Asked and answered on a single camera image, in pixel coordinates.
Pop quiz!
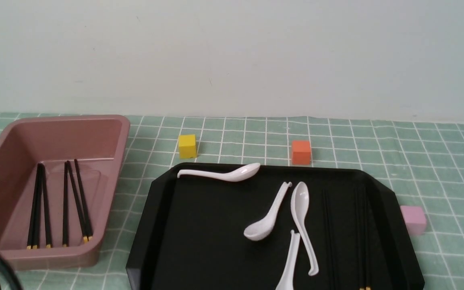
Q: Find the black chopstick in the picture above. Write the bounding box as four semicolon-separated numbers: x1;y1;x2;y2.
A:
27;167;37;250
66;160;89;244
32;163;43;249
39;163;53;248
74;159;93;241
62;161;69;247
321;190;339;290

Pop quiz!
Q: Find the white spoon at tray top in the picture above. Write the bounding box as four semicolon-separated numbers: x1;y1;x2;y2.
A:
177;163;261;182

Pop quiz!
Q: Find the yellow cube block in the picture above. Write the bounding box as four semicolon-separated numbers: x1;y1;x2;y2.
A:
178;134;197;159

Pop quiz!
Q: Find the orange cube block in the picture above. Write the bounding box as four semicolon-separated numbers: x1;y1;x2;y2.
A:
291;140;312;166

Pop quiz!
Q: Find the white spoon middle right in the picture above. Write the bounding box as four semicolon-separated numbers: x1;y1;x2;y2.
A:
290;181;320;276

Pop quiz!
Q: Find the white spoon middle left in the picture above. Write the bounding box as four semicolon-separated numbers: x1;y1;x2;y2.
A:
243;182;292;242

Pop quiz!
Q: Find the black plastic tray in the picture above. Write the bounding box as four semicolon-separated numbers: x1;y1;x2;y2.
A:
126;163;425;290

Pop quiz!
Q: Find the white spoon at bottom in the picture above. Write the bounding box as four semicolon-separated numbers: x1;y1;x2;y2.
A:
275;230;300;290

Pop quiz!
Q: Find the black chopstick on tray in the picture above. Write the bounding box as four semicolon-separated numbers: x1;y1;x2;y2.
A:
74;159;93;241
321;190;339;290

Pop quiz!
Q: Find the pink plastic bin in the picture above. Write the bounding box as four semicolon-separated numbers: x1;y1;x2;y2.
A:
0;114;130;271

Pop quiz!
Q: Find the pink cube block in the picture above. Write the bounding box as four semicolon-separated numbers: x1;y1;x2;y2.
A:
400;205;427;236

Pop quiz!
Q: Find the green checkered tablecloth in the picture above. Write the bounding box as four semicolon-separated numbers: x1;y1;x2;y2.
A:
18;115;464;290

